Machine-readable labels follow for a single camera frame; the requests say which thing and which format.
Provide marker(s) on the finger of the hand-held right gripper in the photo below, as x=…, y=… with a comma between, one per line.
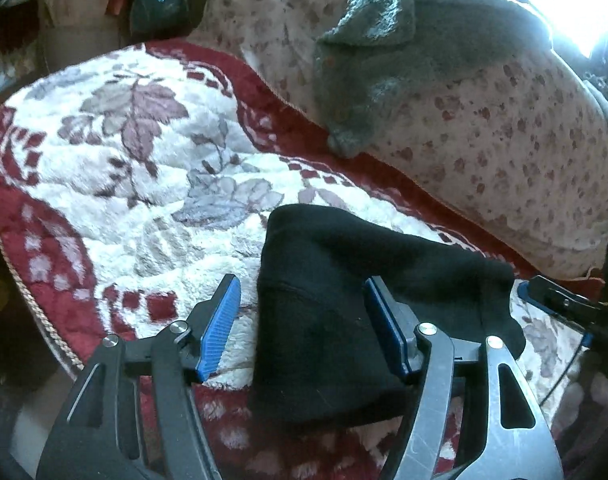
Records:
x=549, y=294

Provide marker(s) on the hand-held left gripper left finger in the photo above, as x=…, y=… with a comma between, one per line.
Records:
x=219, y=330

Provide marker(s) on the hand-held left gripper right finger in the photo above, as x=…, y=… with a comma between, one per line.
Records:
x=384, y=327

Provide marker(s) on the black pants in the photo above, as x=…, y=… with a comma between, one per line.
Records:
x=324, y=310

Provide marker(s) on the beige floral pillow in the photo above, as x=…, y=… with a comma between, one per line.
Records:
x=484, y=135

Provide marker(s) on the grey folded cloth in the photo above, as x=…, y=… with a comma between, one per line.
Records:
x=606, y=100

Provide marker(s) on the red white floral blanket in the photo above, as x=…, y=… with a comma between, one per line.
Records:
x=114, y=160

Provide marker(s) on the grey fuzzy garment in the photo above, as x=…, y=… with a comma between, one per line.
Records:
x=384, y=55

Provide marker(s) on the beige cardboard box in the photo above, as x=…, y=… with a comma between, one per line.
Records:
x=81, y=15

